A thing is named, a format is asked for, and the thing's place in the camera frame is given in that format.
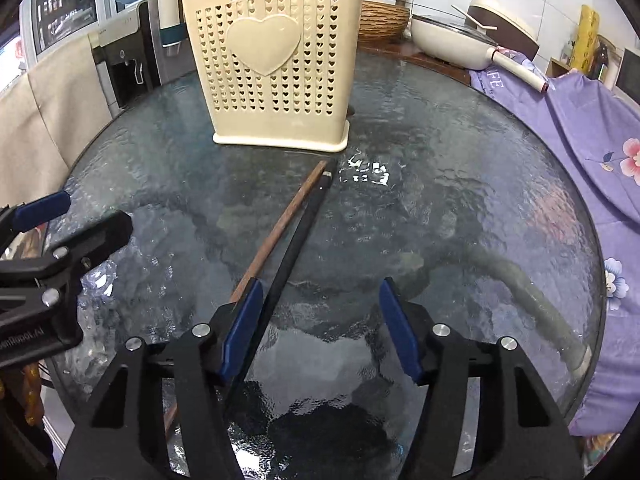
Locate reddish brown wooden chopstick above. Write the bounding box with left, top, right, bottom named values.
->
left=164, top=160, right=328, bottom=437

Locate black chopstick silver band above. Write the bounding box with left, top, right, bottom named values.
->
left=224, top=158, right=337, bottom=404

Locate white water dispenser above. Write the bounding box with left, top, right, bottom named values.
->
left=90, top=0, right=195, bottom=116

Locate teal towel holder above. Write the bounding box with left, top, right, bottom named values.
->
left=160, top=23, right=188, bottom=48

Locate cream plastic utensil holder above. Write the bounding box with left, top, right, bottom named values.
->
left=181, top=0, right=362, bottom=153

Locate purple floral cloth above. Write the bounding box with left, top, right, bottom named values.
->
left=468, top=46, right=640, bottom=436

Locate white microwave oven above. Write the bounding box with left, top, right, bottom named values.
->
left=613, top=49, right=640, bottom=106

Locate yellow foil roll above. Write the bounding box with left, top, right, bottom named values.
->
left=570, top=4, right=600, bottom=75

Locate white frying pan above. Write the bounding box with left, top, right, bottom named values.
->
left=410, top=14, right=549, bottom=93

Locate brown rice cooker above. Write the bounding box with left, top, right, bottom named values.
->
left=466, top=0, right=539, bottom=61

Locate woven wicker basket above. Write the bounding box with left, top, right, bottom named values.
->
left=358, top=0, right=410, bottom=44

